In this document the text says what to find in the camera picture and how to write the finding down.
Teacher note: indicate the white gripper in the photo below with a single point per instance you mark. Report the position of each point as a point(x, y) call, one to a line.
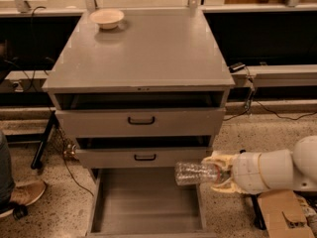
point(246, 173)

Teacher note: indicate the clear plastic water bottle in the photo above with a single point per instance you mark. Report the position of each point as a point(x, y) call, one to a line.
point(193, 173)

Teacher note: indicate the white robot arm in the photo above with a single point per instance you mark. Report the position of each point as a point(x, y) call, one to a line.
point(294, 169)

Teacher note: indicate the grey bottom drawer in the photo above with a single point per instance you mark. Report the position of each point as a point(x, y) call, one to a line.
point(146, 203)

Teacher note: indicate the grey drawer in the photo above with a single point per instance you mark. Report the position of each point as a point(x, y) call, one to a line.
point(146, 203)
point(141, 152)
point(139, 114)

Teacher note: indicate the grey drawer cabinet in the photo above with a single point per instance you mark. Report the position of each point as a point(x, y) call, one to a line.
point(161, 50)

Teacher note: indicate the grey top drawer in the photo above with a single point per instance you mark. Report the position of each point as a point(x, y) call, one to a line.
point(139, 114)

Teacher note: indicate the grey middle drawer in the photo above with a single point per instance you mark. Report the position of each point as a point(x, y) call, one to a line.
point(141, 152)

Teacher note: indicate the black metal leg right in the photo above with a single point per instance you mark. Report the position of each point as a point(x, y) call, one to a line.
point(259, 220)

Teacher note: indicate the black metal leg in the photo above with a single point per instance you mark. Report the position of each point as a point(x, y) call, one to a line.
point(259, 220)
point(36, 162)

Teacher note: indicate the brown cardboard box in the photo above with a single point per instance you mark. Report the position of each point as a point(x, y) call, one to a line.
point(283, 216)

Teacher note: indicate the black power adapter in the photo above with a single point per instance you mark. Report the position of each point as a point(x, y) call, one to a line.
point(236, 67)

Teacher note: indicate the black metal leg left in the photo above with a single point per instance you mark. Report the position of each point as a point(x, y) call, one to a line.
point(36, 162)

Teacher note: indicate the white bowl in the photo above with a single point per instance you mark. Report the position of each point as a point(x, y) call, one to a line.
point(107, 19)

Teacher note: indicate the tan shoe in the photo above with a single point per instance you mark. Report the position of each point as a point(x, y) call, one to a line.
point(21, 197)

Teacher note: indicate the blue jeans leg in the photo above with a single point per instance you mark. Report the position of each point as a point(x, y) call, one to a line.
point(7, 183)

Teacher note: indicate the black middle drawer handle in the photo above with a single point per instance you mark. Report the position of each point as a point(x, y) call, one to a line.
point(145, 158)

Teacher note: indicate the black drawer handle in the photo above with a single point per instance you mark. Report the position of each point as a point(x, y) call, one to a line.
point(145, 158)
point(141, 121)

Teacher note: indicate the black top drawer handle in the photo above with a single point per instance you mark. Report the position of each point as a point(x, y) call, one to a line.
point(141, 121)

